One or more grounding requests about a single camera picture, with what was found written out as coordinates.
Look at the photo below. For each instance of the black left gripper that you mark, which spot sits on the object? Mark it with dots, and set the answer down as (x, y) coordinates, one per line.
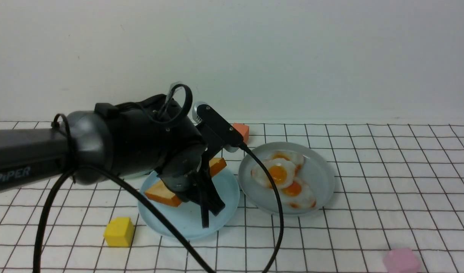
(156, 134)

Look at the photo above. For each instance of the toast slice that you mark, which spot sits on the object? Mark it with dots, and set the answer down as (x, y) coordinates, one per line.
(158, 192)

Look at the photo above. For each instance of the fried egg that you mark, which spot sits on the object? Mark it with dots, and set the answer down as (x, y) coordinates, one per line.
(295, 157)
(281, 170)
(298, 195)

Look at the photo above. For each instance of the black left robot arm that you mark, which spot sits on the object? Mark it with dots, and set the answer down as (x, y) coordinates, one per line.
(31, 155)

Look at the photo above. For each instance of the light blue plate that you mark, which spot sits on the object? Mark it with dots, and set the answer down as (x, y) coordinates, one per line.
(186, 218)

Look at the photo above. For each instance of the orange cube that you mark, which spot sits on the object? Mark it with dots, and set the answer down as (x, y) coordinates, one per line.
(244, 130)

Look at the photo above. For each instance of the yellow cube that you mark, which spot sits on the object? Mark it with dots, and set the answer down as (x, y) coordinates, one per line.
(119, 232)

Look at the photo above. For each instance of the grey plate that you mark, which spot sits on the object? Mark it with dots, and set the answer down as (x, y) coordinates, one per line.
(315, 171)

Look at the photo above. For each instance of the white checkered tablecloth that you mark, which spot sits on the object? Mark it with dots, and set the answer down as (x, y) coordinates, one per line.
(399, 185)

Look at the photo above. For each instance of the pink cube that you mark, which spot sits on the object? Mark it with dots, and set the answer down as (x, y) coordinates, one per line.
(401, 260)

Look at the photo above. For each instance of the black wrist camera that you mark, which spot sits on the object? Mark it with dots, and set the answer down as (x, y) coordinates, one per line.
(215, 130)

